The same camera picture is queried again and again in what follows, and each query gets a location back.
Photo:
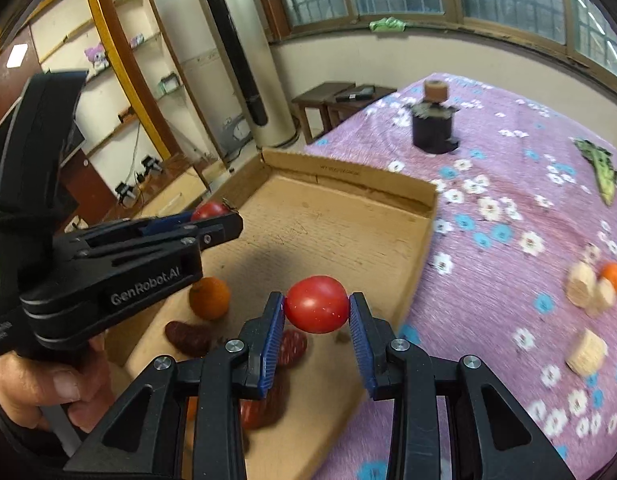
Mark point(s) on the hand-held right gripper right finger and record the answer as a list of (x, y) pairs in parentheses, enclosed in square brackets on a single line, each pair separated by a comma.
[(362, 350)]

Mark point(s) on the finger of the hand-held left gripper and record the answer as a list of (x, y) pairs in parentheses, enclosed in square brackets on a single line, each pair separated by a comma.
[(168, 222), (218, 230)]

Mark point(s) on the purple floral blanket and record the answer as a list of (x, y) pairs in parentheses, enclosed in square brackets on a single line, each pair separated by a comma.
[(488, 285)]

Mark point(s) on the person's left hand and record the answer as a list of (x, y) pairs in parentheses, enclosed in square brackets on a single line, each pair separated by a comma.
[(48, 385)]

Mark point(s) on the green leafy vegetable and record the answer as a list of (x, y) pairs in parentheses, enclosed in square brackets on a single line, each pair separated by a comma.
[(601, 170)]

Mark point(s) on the purple plush toy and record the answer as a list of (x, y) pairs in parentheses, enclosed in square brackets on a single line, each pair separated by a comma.
[(98, 57)]

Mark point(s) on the green and white box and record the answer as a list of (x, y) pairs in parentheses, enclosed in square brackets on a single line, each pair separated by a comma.
[(169, 86)]

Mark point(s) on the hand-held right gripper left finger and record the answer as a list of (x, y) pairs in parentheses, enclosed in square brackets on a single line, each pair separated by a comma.
[(271, 350)]

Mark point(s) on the black cylinder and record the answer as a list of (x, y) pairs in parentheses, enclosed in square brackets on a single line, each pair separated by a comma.
[(431, 127)]

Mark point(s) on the cardboard box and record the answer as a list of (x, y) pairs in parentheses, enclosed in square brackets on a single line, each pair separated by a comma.
[(313, 230)]

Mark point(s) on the green cloth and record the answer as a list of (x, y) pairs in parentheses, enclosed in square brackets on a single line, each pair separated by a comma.
[(386, 25)]

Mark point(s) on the small cork cylinder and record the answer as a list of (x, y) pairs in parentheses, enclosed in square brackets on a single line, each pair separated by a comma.
[(435, 91)]

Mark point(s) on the beige tower air conditioner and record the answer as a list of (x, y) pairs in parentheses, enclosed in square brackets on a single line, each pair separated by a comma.
[(276, 85)]

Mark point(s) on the black remote control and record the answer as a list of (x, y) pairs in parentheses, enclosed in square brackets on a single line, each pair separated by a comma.
[(356, 93)]

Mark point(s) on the wooden wall shelf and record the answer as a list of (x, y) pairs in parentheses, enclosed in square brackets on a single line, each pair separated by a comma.
[(118, 85)]

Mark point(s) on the black and white charger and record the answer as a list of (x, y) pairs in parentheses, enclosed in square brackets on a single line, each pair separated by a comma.
[(151, 164), (126, 192)]

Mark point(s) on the dark wooden stool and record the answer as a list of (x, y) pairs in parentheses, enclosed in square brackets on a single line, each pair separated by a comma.
[(378, 97), (313, 105)]

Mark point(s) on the red tomato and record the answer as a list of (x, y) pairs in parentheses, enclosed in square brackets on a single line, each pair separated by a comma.
[(316, 305), (208, 210), (258, 412)]

